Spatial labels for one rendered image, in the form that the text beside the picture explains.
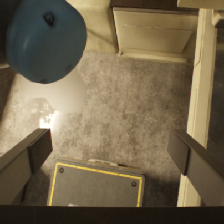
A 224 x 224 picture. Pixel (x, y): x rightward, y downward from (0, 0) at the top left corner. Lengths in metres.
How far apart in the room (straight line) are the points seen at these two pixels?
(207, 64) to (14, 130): 1.79
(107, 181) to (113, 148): 0.38
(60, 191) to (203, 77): 1.20
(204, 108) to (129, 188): 0.74
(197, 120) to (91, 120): 1.00
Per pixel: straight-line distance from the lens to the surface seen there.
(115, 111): 1.51
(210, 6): 0.89
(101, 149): 1.52
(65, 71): 0.16
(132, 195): 1.24
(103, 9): 1.24
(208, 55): 0.95
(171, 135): 0.16
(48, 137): 0.16
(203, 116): 0.85
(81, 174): 1.26
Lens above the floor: 1.48
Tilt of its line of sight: 79 degrees down
